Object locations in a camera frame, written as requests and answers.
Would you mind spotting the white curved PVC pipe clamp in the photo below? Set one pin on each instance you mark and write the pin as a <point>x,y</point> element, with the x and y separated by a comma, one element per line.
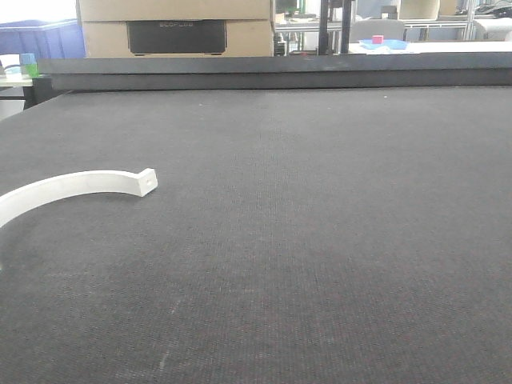
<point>36,194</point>

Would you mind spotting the black raised table edge board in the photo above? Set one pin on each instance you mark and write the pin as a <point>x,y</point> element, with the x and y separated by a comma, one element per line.
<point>280,73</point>

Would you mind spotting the blue plastic bin at window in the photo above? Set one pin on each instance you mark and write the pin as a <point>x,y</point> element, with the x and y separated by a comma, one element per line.
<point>44,39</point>

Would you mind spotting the small blue and green cubes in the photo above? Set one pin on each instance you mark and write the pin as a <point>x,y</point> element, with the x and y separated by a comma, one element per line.
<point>29,65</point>

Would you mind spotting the large cardboard box with label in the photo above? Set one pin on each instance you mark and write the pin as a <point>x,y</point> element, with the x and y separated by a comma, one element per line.
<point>129,29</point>

